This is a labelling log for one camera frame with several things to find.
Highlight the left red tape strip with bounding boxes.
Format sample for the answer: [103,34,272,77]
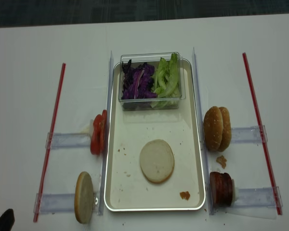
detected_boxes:
[33,63,66,223]

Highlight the white plastic patty stopper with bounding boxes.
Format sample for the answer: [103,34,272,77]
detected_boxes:
[231,179,238,205]

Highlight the right long clear divider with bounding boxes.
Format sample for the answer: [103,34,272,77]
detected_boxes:
[192,48,215,215]

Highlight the purple cabbage leaves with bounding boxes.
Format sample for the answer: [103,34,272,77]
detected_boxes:
[121,60,157,100]

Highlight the right red tape strip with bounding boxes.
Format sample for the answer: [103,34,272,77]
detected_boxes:
[242,52,283,216]

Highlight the long clear divider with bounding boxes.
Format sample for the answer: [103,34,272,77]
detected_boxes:
[97,51,114,216]
[192,48,215,215]

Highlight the sesame bun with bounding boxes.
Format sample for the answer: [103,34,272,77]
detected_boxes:
[218,107,232,152]
[203,106,223,152]

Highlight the orange food scrap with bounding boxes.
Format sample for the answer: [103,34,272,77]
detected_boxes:
[180,191,190,201]

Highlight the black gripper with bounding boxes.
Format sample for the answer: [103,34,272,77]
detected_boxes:
[0,208,14,231]

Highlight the clear plastic salad container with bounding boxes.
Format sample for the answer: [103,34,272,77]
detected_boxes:
[118,52,185,111]

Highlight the back tomato slice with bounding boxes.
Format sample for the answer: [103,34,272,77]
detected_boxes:
[100,110,107,152]

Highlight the small meat crumb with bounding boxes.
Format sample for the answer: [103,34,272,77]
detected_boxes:
[216,155,227,169]

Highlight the lower left clear rail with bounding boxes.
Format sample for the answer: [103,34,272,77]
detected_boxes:
[33,192,101,215]

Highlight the rear sesame bun top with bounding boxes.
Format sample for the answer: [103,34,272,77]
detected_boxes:
[218,107,232,152]

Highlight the red tape strip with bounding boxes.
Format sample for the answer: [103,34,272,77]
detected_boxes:
[33,63,66,223]
[242,52,283,216]

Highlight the dark red meat patties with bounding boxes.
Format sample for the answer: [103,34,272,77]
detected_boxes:
[210,172,234,207]

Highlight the upper left clear rail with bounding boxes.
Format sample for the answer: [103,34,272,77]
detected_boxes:
[45,133,91,149]

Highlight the front sesame bun top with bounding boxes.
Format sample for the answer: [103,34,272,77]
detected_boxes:
[203,106,223,152]

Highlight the clear rail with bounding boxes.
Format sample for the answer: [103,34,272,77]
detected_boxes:
[33,192,101,215]
[45,133,91,149]
[231,186,283,208]
[231,126,268,144]

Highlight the left bun bottom half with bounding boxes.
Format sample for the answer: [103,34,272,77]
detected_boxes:
[74,171,94,224]

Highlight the white metal serving tray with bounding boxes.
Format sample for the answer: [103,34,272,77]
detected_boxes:
[104,60,206,212]

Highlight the left long clear divider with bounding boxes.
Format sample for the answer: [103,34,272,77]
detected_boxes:
[97,51,114,216]

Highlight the pale bun bottom half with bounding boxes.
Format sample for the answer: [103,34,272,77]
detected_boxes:
[140,139,175,184]

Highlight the white plastic tomato stopper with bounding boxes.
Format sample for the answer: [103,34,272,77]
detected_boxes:
[82,119,94,137]

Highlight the green lettuce leaves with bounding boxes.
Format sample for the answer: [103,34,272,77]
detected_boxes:
[152,52,181,98]

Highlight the lower right clear rail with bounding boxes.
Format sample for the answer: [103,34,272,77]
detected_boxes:
[231,186,283,208]

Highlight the upper right clear rail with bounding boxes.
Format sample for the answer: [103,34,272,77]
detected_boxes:
[231,126,268,144]

